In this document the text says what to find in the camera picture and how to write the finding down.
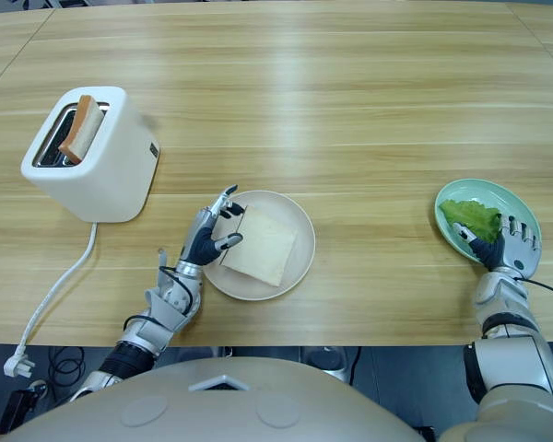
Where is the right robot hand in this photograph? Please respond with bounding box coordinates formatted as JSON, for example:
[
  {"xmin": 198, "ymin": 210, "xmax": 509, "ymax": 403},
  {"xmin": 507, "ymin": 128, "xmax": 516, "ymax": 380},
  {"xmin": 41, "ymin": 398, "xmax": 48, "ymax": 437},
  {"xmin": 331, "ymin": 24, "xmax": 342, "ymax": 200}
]
[{"xmin": 452, "ymin": 214, "xmax": 543, "ymax": 273}]

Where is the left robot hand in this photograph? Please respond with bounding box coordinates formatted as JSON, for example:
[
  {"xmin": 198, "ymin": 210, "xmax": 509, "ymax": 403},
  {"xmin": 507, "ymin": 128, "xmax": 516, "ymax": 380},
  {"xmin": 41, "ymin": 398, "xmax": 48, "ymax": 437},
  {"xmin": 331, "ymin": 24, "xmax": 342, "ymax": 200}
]
[{"xmin": 179, "ymin": 184, "xmax": 246, "ymax": 267}]

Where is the green lettuce leaf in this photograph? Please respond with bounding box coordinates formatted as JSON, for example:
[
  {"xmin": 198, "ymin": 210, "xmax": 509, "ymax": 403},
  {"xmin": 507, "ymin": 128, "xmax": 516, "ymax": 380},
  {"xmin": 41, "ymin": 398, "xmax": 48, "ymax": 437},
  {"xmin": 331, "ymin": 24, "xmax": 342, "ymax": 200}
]
[{"xmin": 438, "ymin": 197, "xmax": 503, "ymax": 244}]

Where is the green plate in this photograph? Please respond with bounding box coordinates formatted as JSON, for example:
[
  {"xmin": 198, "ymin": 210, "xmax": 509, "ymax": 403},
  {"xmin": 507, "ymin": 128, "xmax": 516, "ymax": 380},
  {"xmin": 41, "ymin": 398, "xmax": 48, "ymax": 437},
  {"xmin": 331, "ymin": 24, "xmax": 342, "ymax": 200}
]
[{"xmin": 434, "ymin": 179, "xmax": 543, "ymax": 266}]

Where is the bread slice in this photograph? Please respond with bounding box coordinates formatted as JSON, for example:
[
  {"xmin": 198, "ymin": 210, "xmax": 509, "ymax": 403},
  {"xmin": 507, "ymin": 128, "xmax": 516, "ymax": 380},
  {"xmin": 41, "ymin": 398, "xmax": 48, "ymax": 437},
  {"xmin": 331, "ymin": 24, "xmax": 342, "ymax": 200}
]
[
  {"xmin": 57, "ymin": 95, "xmax": 105, "ymax": 163},
  {"xmin": 219, "ymin": 204, "xmax": 300, "ymax": 288}
]

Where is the beige plate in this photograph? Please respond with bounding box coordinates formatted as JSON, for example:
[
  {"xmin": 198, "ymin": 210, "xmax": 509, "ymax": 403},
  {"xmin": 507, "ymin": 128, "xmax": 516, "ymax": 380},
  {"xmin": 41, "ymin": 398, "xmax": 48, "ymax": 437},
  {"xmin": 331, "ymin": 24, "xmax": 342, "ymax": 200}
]
[{"xmin": 201, "ymin": 190, "xmax": 316, "ymax": 302}]

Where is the cream toaster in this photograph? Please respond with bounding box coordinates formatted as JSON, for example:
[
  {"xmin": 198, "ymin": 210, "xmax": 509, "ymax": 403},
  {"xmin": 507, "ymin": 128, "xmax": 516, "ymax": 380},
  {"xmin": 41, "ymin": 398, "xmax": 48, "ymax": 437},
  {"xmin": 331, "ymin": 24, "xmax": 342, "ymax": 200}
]
[{"xmin": 20, "ymin": 86, "xmax": 161, "ymax": 224}]

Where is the robot body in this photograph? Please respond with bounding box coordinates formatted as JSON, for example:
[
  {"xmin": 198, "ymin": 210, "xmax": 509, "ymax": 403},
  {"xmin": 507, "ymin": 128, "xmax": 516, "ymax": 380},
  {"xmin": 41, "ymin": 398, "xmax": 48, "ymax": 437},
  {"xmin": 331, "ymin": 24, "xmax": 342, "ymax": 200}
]
[{"xmin": 0, "ymin": 357, "xmax": 428, "ymax": 442}]

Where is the black cable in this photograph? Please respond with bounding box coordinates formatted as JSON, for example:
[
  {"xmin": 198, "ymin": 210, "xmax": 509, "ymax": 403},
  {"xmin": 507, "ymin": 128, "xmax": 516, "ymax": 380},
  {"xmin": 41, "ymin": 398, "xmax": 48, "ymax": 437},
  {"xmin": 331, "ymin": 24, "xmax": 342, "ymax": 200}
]
[
  {"xmin": 506, "ymin": 274, "xmax": 553, "ymax": 340},
  {"xmin": 123, "ymin": 248, "xmax": 194, "ymax": 331}
]

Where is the white cord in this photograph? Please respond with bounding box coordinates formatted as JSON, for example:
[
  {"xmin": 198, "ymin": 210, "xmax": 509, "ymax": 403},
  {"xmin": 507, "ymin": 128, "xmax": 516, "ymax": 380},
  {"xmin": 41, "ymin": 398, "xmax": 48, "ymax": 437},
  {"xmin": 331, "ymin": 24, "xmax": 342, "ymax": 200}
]
[{"xmin": 3, "ymin": 221, "xmax": 98, "ymax": 378}]

